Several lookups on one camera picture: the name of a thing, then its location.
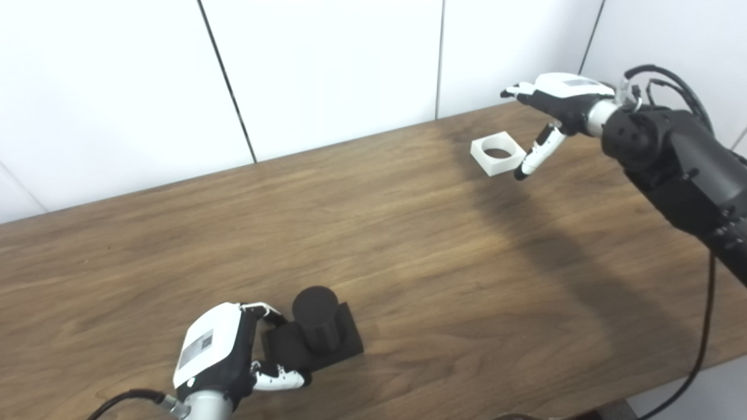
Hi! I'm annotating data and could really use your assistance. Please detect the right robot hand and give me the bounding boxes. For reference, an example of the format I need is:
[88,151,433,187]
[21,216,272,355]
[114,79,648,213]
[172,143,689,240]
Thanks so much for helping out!
[500,72,616,181]

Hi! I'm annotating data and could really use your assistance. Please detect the white square piece with hole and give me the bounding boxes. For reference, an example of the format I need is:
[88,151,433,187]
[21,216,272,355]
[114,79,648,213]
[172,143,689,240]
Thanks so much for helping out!
[470,132,527,177]

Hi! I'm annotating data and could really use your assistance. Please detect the thick black wrist cable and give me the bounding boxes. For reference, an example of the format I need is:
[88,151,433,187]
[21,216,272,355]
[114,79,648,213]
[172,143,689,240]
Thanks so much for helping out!
[619,64,717,420]
[88,389,191,420]

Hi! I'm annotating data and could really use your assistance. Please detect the thick black right wrist cable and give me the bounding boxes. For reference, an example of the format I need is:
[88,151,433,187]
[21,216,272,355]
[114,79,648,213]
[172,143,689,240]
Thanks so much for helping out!
[619,64,717,420]

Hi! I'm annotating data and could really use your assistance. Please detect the thick black left wrist cable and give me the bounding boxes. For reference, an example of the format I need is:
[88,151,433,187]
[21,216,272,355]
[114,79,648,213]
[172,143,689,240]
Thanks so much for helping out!
[88,389,191,420]

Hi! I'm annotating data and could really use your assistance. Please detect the thin black wire at right wrist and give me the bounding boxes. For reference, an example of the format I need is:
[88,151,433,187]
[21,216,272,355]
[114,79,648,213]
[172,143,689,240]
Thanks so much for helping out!
[630,78,704,117]

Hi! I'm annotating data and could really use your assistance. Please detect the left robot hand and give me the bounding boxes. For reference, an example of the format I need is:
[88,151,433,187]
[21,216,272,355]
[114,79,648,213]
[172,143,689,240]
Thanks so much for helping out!
[173,302,312,409]

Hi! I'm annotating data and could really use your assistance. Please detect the black peg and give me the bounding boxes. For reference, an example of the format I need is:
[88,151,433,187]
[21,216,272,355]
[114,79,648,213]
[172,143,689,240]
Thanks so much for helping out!
[261,286,364,374]

